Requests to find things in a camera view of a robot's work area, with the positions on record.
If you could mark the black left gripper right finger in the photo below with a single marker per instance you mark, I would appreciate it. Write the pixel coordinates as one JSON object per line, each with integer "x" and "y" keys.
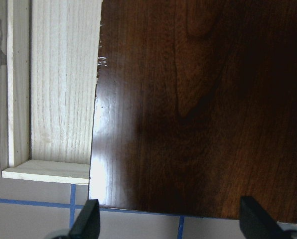
{"x": 256, "y": 223}

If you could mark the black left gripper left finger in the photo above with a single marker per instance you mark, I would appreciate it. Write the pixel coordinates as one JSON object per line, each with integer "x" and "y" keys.
{"x": 87, "y": 225}

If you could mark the light wooden drawer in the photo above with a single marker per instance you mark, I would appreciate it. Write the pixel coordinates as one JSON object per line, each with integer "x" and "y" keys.
{"x": 48, "y": 77}

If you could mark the dark wooden drawer cabinet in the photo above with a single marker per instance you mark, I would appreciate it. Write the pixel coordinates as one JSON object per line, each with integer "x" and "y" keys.
{"x": 196, "y": 106}

